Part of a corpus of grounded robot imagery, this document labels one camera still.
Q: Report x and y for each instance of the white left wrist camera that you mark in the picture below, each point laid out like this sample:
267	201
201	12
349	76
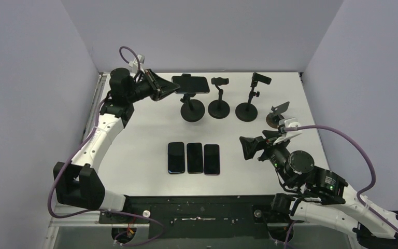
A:
137	64

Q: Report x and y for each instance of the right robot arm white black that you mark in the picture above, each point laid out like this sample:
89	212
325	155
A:
316	195

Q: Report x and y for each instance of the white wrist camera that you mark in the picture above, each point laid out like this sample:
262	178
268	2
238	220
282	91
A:
288	129
137	64

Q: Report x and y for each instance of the black smartphone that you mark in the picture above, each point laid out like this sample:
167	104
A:
176	158
195	163

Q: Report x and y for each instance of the black round-base stand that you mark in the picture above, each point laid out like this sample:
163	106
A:
246	111
192	110
219	108

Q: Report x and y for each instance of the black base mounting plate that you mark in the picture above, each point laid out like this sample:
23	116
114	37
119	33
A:
214	217

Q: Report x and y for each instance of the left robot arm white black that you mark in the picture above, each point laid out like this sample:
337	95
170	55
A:
76	181

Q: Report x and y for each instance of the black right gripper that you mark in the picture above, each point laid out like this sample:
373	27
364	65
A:
263	147

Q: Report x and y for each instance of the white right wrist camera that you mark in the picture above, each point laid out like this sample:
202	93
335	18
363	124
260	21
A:
288	129

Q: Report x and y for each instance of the aluminium table frame rail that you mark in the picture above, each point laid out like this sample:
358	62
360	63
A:
86	135

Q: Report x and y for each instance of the grey smartphone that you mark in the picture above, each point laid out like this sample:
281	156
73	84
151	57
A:
191	84

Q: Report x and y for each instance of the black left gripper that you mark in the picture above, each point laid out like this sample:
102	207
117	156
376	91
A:
159	87

